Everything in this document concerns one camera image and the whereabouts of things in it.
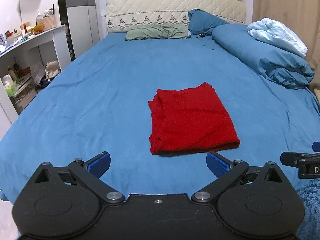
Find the white grey wardrobe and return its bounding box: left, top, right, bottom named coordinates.
left=58, top=0, right=100, bottom=61

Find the woven storage basket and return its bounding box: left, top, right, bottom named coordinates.
left=42, top=15, right=56, bottom=31

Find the light blue blanket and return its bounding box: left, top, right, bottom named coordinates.
left=247, top=17, right=308, bottom=57

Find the beige curtain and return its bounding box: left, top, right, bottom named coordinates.
left=253, top=0, right=320, bottom=97

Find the beige bag on floor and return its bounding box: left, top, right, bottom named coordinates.
left=45, top=60, right=61, bottom=80

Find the blue folded duvet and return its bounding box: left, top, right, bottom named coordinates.
left=212, top=23, right=315, bottom=89

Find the dark blue pillow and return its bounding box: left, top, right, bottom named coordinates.
left=188, top=9, right=228, bottom=36

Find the blue fluffy rug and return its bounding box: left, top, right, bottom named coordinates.
left=297, top=179, right=320, bottom=240

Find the green pillow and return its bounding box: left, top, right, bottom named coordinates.
left=125, top=23, right=191, bottom=41

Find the red knit sweater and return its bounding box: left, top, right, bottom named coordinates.
left=148, top=82, right=240, bottom=155

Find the cream quilted headboard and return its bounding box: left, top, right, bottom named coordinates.
left=106, top=0, right=246, bottom=34

